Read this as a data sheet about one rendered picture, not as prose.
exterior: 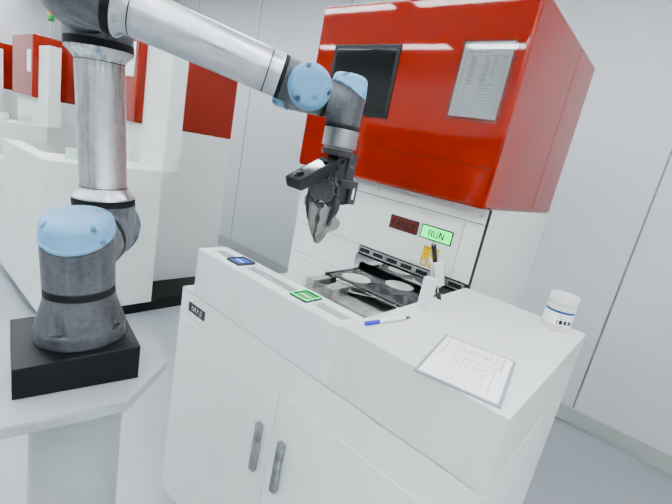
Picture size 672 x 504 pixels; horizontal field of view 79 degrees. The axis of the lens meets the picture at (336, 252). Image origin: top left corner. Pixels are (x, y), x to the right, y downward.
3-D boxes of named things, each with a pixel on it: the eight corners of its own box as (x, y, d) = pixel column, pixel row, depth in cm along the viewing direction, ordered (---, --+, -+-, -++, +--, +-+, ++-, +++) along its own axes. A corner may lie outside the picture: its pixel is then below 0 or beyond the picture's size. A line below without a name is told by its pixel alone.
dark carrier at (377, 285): (386, 266, 165) (386, 265, 165) (465, 297, 144) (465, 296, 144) (330, 275, 139) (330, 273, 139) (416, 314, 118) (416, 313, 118)
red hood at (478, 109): (394, 177, 227) (421, 63, 213) (548, 213, 177) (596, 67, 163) (296, 163, 170) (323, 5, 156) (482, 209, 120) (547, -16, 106)
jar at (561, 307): (544, 319, 114) (555, 287, 112) (571, 329, 110) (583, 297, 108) (537, 324, 109) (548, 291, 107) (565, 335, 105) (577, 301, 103)
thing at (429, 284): (425, 303, 108) (438, 255, 104) (438, 309, 105) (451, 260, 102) (413, 307, 103) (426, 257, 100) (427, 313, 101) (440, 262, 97)
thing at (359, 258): (353, 275, 161) (358, 252, 159) (455, 320, 134) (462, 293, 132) (350, 275, 160) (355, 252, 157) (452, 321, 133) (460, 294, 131)
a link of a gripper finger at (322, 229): (339, 245, 95) (347, 207, 93) (322, 247, 90) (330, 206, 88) (329, 242, 97) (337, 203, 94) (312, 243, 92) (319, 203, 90)
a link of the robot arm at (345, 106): (327, 72, 88) (365, 81, 90) (318, 124, 91) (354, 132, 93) (334, 67, 81) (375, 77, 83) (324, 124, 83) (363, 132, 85)
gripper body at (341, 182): (354, 208, 93) (365, 155, 91) (329, 207, 87) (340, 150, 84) (330, 200, 98) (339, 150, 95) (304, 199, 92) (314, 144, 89)
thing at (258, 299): (220, 289, 128) (226, 246, 124) (354, 374, 94) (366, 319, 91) (192, 293, 121) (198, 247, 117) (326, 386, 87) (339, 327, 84)
